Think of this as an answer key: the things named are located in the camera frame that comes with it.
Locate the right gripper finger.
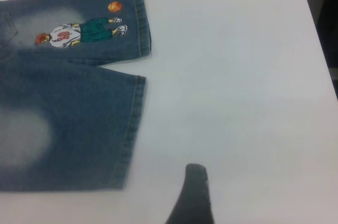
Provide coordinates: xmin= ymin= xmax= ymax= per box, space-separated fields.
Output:
xmin=163 ymin=163 xmax=212 ymax=224

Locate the blue denim shorts basketball print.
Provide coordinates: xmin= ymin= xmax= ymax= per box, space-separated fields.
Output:
xmin=0 ymin=0 xmax=153 ymax=192

